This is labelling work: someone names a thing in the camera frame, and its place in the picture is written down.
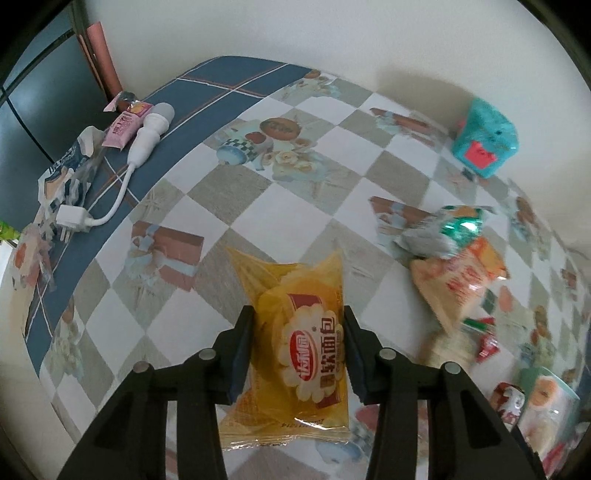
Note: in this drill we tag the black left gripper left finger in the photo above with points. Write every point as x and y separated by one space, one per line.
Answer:
127 438

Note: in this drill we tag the yellow bread package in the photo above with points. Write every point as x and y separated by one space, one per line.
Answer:
297 385

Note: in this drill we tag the round bun clear package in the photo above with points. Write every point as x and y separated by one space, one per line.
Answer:
548 413

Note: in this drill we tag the teal rimmed white tray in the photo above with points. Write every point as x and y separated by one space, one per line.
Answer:
526 376

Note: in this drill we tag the red snack packet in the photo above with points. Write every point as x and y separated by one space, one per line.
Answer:
557 458

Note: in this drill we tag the oat cookie clear wrapper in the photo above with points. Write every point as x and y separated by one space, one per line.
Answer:
459 347

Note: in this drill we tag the small red candy wrapper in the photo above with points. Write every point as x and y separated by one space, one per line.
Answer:
488 347

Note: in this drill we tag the orange cracker snack bag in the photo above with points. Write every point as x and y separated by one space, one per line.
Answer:
454 287

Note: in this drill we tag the checkered patterned tablecloth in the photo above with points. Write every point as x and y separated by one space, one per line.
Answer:
281 162

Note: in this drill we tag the clear wrapper on edge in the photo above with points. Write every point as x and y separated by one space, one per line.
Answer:
31 260

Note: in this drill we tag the green foil snack packet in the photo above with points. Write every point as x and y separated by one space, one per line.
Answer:
447 232

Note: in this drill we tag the crumpled blue white wrapper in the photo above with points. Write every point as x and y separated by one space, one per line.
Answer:
68 180

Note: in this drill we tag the teal toy box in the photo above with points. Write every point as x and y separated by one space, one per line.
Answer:
486 139

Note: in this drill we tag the pink small sachet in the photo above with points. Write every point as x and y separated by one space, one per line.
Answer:
126 125

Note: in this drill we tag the dark blue cabinet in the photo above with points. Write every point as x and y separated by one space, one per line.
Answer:
47 98

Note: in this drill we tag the pink rolled paper tube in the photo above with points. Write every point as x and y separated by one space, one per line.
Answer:
94 46

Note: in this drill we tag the white charger with cable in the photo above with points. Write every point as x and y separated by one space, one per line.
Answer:
154 124

